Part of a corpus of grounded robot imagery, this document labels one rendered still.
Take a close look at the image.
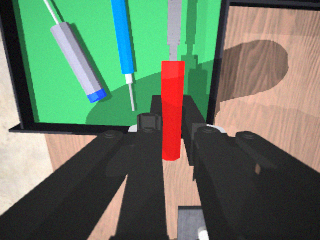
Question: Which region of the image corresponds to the blue handled tool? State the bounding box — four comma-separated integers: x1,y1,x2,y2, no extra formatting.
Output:
111,0,135,111

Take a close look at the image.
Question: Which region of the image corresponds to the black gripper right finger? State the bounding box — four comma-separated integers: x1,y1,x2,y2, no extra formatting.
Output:
181,95,320,240

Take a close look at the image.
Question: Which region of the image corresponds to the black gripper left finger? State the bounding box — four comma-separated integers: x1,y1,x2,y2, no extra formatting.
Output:
0,95,169,240

